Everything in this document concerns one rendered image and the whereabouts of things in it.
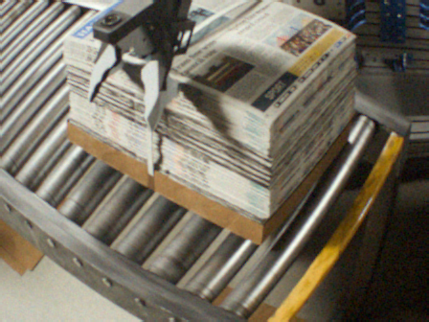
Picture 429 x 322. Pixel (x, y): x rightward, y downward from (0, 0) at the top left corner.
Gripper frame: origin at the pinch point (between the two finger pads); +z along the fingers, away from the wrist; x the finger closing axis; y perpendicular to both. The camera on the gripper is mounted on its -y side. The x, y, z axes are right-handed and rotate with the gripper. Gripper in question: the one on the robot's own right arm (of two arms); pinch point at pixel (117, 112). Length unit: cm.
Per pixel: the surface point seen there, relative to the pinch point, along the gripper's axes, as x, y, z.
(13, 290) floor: 65, 52, 90
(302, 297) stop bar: -28.4, 13.7, 19.0
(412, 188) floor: -18, 135, 34
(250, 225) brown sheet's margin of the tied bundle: -16.5, 13.5, 11.8
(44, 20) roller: 57, 39, 2
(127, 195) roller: 5.6, 16.9, 18.4
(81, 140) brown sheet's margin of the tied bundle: 15.1, 13.5, 12.3
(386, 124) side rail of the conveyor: -23, 47, -2
